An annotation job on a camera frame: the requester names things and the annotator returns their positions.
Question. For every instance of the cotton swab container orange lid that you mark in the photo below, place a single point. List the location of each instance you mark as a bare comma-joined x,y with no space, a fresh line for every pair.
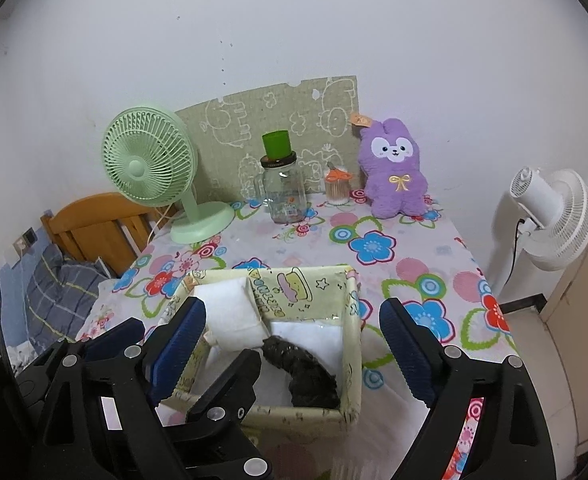
337,190

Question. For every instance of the wall socket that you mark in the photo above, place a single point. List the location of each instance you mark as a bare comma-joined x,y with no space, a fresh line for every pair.
25,240

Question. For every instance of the white crumpled cloth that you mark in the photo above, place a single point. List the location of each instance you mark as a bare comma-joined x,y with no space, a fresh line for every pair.
21,355

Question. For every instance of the dark socks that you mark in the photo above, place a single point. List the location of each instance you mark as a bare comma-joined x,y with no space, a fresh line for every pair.
304,375

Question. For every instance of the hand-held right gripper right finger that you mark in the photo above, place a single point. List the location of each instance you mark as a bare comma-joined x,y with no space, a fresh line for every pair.
408,355

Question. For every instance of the cartoon print fabric storage box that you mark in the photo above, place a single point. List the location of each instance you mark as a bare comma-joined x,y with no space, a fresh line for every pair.
304,290

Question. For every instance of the green desk fan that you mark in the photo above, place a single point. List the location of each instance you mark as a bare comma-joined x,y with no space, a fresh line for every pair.
144,160

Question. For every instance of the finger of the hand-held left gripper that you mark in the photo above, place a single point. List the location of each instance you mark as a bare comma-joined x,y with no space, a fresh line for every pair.
114,337
229,385

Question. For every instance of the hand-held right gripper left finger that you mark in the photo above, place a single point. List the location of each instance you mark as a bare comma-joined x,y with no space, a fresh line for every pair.
184,345

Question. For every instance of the glass jar mug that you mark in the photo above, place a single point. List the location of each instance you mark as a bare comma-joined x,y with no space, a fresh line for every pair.
285,195

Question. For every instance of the purple plush bunny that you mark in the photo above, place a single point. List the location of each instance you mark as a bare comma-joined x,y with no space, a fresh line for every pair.
396,180

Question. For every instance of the plaid grey blanket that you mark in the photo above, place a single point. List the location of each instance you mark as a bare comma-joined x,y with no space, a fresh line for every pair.
59,290

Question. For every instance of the cartoon print fabric board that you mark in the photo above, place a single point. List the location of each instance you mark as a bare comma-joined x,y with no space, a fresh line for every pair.
284,110

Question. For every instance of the green plastic cup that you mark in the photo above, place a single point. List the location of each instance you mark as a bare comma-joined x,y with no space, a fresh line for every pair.
276,145

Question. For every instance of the white standing fan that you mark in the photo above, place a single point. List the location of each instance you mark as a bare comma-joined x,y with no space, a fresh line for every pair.
558,215

